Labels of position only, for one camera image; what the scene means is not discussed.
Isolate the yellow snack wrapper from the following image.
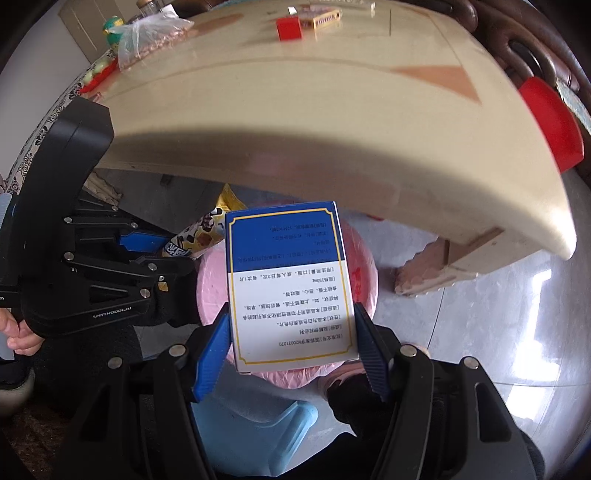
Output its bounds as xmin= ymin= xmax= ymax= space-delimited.
xmin=161 ymin=184 xmax=246 ymax=259

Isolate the blue white medicine box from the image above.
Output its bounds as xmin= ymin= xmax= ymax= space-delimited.
xmin=225 ymin=201 xmax=359 ymax=374

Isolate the pink lined trash bin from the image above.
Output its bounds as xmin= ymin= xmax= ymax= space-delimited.
xmin=197 ymin=219 xmax=379 ymax=390

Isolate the person's left hand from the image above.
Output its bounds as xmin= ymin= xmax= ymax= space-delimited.
xmin=0 ymin=308 xmax=44 ymax=356

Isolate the light blue plastic stool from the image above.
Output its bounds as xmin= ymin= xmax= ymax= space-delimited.
xmin=192 ymin=363 xmax=318 ymax=477

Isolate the fruit plate red rim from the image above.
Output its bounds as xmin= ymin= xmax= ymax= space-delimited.
xmin=78 ymin=50 xmax=118 ymax=95

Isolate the clear bag of peanuts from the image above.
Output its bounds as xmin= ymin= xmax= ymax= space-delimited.
xmin=116 ymin=11 xmax=194 ymax=71

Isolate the green capped bottle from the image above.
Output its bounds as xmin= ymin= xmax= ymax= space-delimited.
xmin=102 ymin=16 xmax=125 ymax=48

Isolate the glass jar brown lid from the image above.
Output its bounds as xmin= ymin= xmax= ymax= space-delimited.
xmin=136 ymin=0 xmax=160 ymax=17

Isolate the red cube box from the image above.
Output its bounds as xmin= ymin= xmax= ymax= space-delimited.
xmin=276 ymin=16 xmax=303 ymax=41

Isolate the red plastic stool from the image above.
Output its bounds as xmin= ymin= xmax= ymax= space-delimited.
xmin=519 ymin=77 xmax=584 ymax=173

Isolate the purple yellow snack box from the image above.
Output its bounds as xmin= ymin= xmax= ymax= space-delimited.
xmin=287 ymin=4 xmax=342 ymax=30

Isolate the brown leather sofa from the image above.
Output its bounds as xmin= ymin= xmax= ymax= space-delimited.
xmin=443 ymin=0 xmax=591 ymax=112

